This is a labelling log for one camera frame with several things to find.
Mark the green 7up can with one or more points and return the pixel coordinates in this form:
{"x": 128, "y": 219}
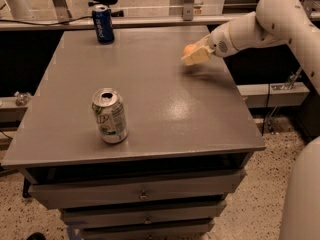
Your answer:
{"x": 109, "y": 112}

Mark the blue pepsi can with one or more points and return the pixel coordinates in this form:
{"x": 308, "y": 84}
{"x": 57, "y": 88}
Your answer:
{"x": 101, "y": 16}

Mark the small shiny object on ledge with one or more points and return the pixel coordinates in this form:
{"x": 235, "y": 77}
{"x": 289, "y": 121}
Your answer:
{"x": 22, "y": 99}

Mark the grey drawer cabinet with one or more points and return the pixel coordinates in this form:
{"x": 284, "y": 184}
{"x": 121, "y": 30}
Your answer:
{"x": 180, "y": 119}

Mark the orange fruit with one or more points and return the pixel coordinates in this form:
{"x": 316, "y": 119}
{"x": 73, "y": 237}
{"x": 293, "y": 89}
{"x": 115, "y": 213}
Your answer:
{"x": 188, "y": 49}

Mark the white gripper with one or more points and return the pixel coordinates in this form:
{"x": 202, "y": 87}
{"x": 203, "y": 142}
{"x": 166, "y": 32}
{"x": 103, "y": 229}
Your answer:
{"x": 219, "y": 42}

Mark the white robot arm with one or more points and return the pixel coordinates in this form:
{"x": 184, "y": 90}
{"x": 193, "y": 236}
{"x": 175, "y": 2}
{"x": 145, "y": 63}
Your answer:
{"x": 273, "y": 23}

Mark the bottom grey drawer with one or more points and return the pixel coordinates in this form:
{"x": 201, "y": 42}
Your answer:
{"x": 148, "y": 232}

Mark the middle grey drawer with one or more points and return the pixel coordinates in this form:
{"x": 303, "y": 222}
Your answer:
{"x": 149, "y": 214}

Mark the top grey drawer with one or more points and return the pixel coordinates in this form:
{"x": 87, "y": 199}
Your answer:
{"x": 139, "y": 189}

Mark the grey drawer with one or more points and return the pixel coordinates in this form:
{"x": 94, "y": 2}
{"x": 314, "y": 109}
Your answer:
{"x": 139, "y": 189}
{"x": 149, "y": 214}
{"x": 148, "y": 232}

